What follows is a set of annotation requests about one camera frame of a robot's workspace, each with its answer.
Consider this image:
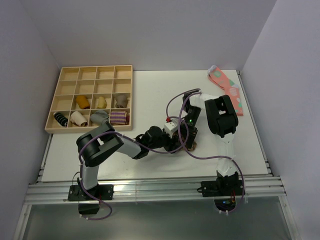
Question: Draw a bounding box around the black box under rail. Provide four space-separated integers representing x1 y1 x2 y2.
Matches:
78 203 100 216

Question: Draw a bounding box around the pink patterned sock pair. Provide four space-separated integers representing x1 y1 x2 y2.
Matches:
207 65 244 116

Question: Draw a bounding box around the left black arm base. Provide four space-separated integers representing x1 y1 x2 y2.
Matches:
67 184 114 202

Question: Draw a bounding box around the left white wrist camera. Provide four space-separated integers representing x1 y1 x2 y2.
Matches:
163 116 179 137

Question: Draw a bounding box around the purple striped rolled sock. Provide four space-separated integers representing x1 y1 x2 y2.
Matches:
109 111 130 125

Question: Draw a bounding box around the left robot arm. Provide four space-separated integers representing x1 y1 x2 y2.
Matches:
76 122 181 200

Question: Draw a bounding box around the aluminium rail frame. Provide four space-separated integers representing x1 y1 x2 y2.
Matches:
13 71 301 240

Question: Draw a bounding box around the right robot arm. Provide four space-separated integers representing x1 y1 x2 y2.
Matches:
182 90 239 195

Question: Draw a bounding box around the grey blue rolled sock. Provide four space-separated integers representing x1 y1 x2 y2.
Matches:
89 109 110 126

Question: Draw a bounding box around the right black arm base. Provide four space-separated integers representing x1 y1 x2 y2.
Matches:
196 172 246 197

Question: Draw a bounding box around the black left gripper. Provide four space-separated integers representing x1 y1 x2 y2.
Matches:
148 129 183 154

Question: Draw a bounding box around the black white striped rolled sock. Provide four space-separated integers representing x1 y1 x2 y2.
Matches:
53 111 69 128

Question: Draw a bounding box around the pale yellow rolled sock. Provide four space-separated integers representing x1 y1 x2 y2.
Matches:
96 96 108 109

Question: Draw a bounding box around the mustard rolled sock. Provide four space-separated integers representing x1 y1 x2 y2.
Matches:
75 95 91 110

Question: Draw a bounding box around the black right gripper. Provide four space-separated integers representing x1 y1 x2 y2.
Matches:
177 106 202 149

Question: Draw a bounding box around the brown argyle sock pair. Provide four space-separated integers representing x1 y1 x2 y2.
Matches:
174 132 197 152

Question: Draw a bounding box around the cream rolled sock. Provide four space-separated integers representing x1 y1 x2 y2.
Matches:
70 111 88 127

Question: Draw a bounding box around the wooden compartment tray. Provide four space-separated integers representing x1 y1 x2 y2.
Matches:
45 65 133 134

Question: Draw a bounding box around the grey beige rolled sock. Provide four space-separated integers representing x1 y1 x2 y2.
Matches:
114 94 129 109

